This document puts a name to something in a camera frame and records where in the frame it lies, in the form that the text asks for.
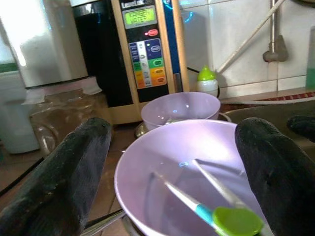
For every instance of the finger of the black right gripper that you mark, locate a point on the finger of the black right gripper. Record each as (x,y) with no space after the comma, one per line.
(304,126)

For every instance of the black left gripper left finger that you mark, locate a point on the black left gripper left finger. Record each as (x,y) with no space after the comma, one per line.
(61,184)

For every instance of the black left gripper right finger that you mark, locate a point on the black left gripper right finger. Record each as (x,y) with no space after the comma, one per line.
(283,184)

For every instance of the purple plastic bowl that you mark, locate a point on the purple plastic bowl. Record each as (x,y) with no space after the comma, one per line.
(182,105)
(172,152)

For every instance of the clear bottle green liquid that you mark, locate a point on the clear bottle green liquid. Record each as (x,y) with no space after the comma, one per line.
(310,61)

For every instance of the slim steel utensil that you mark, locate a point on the slim steel utensil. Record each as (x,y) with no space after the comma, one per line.
(214,179)

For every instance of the glass jar brown contents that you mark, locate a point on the glass jar brown contents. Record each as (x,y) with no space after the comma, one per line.
(69,115)

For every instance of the grey metal faucet pipe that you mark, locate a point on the grey metal faucet pipe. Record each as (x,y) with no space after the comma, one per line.
(275,49)

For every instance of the white tap spout pipe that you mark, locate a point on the white tap spout pipe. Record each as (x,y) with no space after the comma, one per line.
(246,41)

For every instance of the white bottle green pointed cap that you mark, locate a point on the white bottle green pointed cap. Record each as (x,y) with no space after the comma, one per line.
(206,81)

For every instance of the beige black water ioniser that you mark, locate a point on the beige black water ioniser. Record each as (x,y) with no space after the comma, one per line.
(152,29)

